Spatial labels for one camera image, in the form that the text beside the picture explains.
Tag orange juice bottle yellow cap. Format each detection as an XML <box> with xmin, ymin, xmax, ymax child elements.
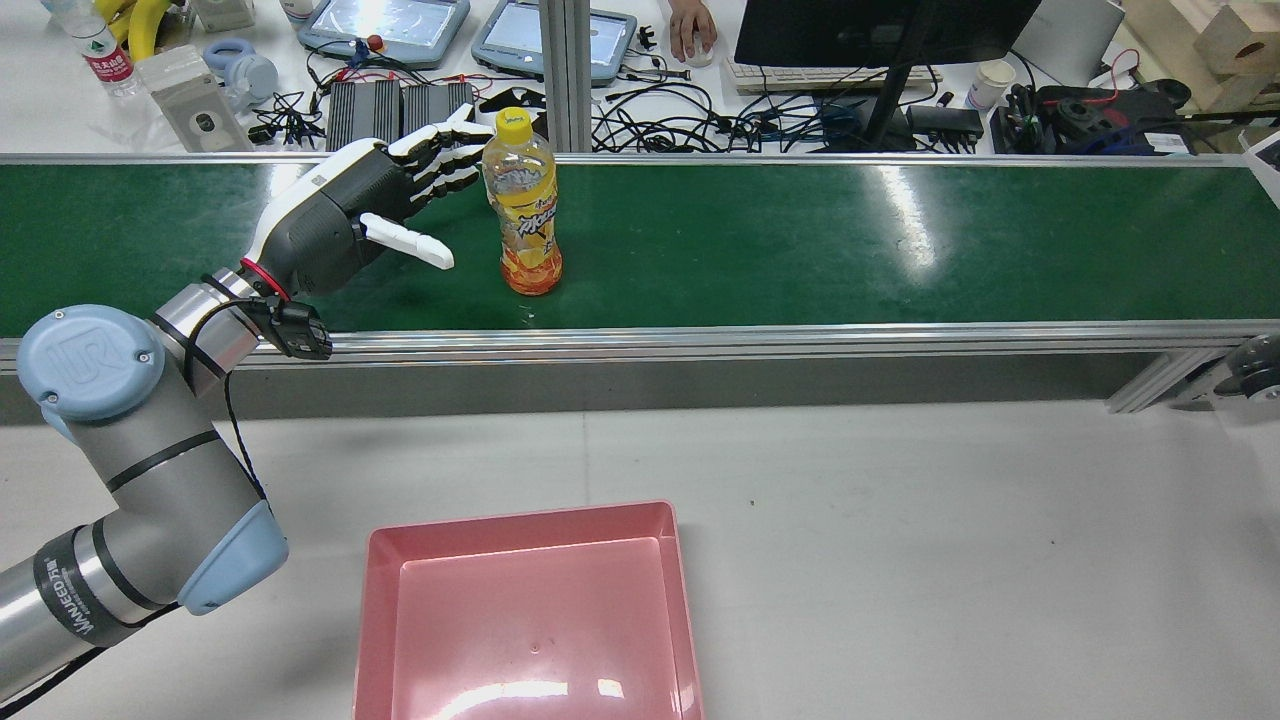
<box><xmin>481</xmin><ymin>106</ymin><xmax>564</xmax><ymax>298</ymax></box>

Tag grey blue teach pendant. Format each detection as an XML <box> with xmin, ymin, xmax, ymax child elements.
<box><xmin>296</xmin><ymin>0</ymin><xmax>472</xmax><ymax>70</ymax></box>
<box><xmin>471</xmin><ymin>0</ymin><xmax>639</xmax><ymax>87</ymax></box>

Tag thin red cable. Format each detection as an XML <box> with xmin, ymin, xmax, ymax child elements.
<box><xmin>1043</xmin><ymin>47</ymin><xmax>1142</xmax><ymax>108</ymax></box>

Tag black cable tangle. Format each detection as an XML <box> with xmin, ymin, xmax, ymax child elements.
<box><xmin>590</xmin><ymin>68</ymin><xmax>906</xmax><ymax>154</ymax></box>

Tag light wooden block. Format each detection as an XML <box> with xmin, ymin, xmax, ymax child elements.
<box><xmin>1120</xmin><ymin>0</ymin><xmax>1280</xmax><ymax>113</ymax></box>

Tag white keyboard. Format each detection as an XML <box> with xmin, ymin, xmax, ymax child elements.
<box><xmin>721</xmin><ymin>57</ymin><xmax>944</xmax><ymax>97</ymax></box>

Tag pink plastic basket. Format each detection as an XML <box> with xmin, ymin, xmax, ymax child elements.
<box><xmin>352</xmin><ymin>500</ymin><xmax>707</xmax><ymax>720</ymax></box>

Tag black machine part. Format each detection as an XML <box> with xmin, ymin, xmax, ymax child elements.
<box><xmin>1033</xmin><ymin>84</ymin><xmax>1193</xmax><ymax>157</ymax></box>

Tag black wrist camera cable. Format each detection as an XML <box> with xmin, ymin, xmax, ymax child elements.
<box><xmin>0</xmin><ymin>298</ymin><xmax>291</xmax><ymax>720</ymax></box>

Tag green conveyor belt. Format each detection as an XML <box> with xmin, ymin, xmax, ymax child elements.
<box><xmin>0</xmin><ymin>152</ymin><xmax>1280</xmax><ymax>416</ymax></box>

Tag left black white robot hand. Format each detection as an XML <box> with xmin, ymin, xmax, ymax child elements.
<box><xmin>238</xmin><ymin>102</ymin><xmax>497</xmax><ymax>301</ymax></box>

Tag clear plastic box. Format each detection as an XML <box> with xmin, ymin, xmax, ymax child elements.
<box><xmin>135</xmin><ymin>44</ymin><xmax>254</xmax><ymax>154</ymax></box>

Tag silver laptop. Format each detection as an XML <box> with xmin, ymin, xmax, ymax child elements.
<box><xmin>1008</xmin><ymin>0</ymin><xmax>1127</xmax><ymax>88</ymax></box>

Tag bystander bare hand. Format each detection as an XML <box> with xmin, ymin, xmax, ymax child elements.
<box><xmin>667</xmin><ymin>0</ymin><xmax>719</xmax><ymax>61</ymax></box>

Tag small black cable bundle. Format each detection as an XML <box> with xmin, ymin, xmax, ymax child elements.
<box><xmin>245</xmin><ymin>92</ymin><xmax>323</xmax><ymax>147</ymax></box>

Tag yellow banana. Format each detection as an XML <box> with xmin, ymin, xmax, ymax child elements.
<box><xmin>95</xmin><ymin>0</ymin><xmax>179</xmax><ymax>61</ymax></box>

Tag blue cable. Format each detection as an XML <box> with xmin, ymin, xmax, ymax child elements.
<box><xmin>745</xmin><ymin>100</ymin><xmax>871</xmax><ymax>136</ymax></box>

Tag white paper cup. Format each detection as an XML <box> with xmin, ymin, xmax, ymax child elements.
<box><xmin>964</xmin><ymin>59</ymin><xmax>1018</xmax><ymax>112</ymax></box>

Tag small white box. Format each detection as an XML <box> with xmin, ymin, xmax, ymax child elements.
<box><xmin>190</xmin><ymin>0</ymin><xmax>257</xmax><ymax>33</ymax></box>

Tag light blue headphones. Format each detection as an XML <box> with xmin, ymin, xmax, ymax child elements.
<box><xmin>202</xmin><ymin>37</ymin><xmax>280</xmax><ymax>96</ymax></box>

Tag clear water bottle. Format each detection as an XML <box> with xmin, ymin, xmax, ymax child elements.
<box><xmin>40</xmin><ymin>0</ymin><xmax>99</xmax><ymax>33</ymax></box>

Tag black computer monitor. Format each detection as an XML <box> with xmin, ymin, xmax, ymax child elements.
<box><xmin>733</xmin><ymin>0</ymin><xmax>1044</xmax><ymax>153</ymax></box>

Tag aluminium camera post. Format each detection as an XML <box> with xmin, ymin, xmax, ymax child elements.
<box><xmin>539</xmin><ymin>0</ymin><xmax>594</xmax><ymax>154</ymax></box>

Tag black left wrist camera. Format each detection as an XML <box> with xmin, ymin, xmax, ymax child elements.
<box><xmin>262</xmin><ymin>298</ymin><xmax>334</xmax><ymax>362</ymax></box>

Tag water bottle red label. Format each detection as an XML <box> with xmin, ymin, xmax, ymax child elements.
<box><xmin>66</xmin><ymin>15</ymin><xmax>147</xmax><ymax>99</ymax></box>

